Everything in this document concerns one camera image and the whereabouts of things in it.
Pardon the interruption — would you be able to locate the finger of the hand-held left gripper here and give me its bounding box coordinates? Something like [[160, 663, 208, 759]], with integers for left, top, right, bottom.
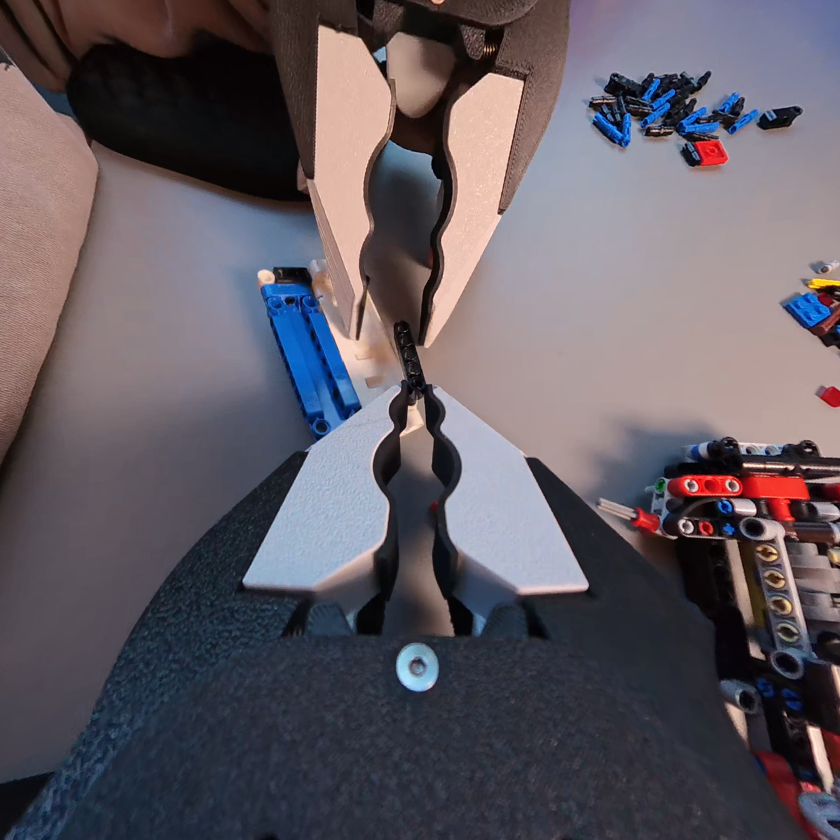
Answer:
[[307, 25, 398, 342], [419, 71, 526, 349]]

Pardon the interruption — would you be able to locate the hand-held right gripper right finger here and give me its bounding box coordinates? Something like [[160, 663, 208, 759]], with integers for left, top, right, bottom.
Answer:
[[423, 386, 589, 621]]

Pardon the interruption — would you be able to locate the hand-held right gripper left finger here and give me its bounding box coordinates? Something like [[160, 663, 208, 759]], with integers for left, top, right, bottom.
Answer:
[[243, 384, 403, 621]]

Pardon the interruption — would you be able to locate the pile of blue black lego pins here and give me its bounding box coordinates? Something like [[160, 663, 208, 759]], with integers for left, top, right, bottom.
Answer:
[[588, 71, 805, 168]]

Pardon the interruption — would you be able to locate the blue and white lego panel assembly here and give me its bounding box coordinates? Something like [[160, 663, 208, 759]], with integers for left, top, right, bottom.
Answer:
[[256, 259, 434, 441]]

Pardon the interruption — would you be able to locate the long black lego beam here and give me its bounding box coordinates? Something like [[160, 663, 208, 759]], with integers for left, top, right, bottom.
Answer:
[[392, 320, 431, 404]]

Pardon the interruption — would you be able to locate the person's left forearm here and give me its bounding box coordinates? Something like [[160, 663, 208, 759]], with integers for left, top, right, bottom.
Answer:
[[0, 0, 80, 93]]

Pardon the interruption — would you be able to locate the partly built lego car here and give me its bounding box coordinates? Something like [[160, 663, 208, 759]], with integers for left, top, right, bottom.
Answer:
[[597, 436, 840, 840]]

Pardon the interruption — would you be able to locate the pile of mixed lego pieces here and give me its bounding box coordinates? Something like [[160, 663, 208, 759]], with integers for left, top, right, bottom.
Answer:
[[781, 259, 840, 349]]

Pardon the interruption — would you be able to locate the person's left hand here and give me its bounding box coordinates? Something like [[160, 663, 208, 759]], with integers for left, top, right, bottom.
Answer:
[[72, 0, 277, 56]]

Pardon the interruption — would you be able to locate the black padded wrist rest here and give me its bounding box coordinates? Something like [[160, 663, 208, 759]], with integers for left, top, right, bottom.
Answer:
[[66, 42, 312, 201]]

